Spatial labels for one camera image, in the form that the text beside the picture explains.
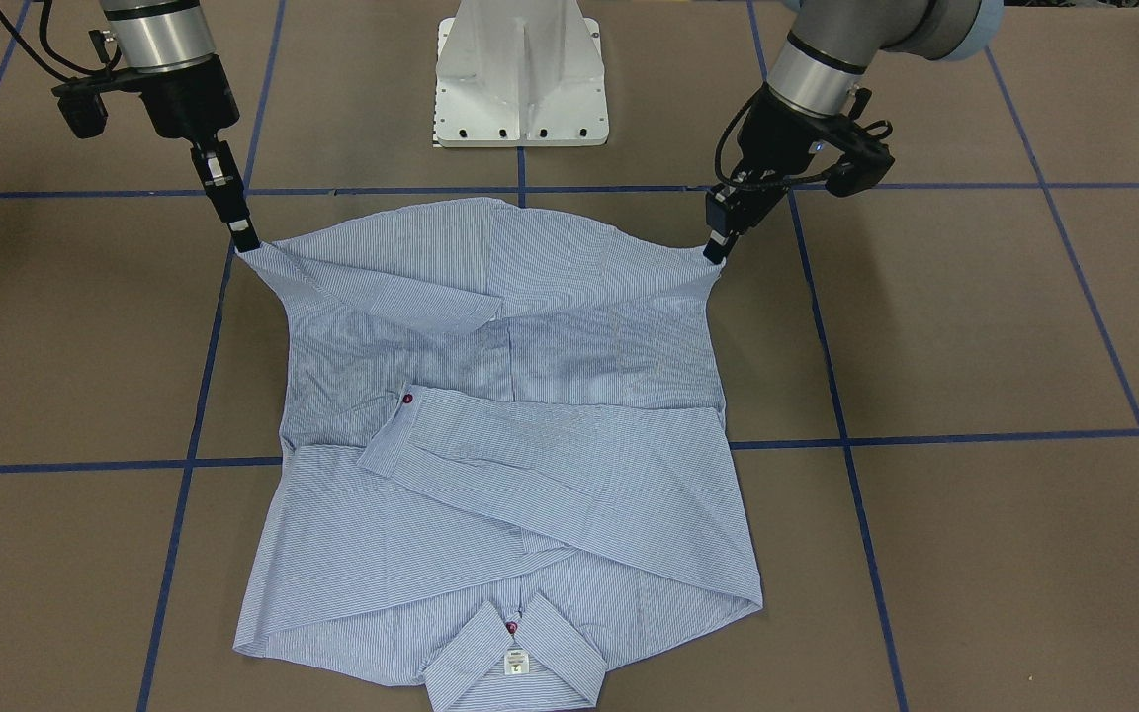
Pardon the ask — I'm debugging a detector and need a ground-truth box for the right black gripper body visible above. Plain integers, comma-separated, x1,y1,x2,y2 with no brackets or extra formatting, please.
139,55,240,147

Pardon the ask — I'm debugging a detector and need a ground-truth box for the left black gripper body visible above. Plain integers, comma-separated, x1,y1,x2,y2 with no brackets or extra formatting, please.
728,85,851,198

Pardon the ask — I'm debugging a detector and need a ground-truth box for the light blue striped shirt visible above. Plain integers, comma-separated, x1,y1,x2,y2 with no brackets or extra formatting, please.
233,198,764,711

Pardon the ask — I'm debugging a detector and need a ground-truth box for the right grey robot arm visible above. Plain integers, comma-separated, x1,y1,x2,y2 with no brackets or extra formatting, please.
100,1,261,252

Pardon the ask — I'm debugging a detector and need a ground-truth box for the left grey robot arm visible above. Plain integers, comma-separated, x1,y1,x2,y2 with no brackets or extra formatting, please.
702,1,1005,265

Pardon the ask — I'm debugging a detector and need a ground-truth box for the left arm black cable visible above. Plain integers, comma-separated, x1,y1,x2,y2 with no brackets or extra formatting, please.
714,87,895,195

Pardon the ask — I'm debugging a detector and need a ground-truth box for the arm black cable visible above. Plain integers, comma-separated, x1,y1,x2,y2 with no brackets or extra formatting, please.
0,0,126,84
714,87,895,195

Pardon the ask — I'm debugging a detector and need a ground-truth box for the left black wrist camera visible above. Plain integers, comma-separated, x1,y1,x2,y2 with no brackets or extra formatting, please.
823,140,895,198

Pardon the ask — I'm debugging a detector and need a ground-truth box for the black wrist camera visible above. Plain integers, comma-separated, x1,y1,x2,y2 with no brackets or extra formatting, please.
823,140,895,198
50,69,144,139

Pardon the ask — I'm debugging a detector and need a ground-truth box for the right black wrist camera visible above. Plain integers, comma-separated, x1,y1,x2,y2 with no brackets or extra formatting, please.
50,69,144,139

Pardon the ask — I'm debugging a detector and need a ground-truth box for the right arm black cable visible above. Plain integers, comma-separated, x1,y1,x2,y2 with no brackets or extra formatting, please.
0,0,126,84

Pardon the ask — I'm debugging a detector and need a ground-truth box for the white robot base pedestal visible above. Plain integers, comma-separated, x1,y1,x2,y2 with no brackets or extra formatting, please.
433,1,611,148

